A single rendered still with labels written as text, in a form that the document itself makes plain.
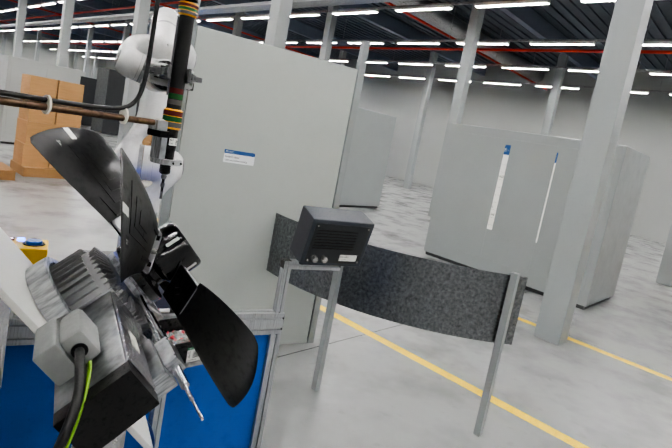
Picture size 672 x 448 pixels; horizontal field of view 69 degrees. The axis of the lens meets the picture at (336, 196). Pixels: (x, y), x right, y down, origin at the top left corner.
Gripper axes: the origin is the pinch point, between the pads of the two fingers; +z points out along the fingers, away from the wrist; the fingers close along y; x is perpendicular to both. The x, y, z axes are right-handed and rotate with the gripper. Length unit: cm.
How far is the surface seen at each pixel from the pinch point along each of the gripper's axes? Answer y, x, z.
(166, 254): -0.1, -38.5, 14.8
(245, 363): -13, -53, 37
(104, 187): 12.5, -27.2, 4.3
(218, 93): -58, 7, -179
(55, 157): 22.2, -22.0, 4.9
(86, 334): 15, -44, 41
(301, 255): -57, -51, -34
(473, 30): -804, 308, -796
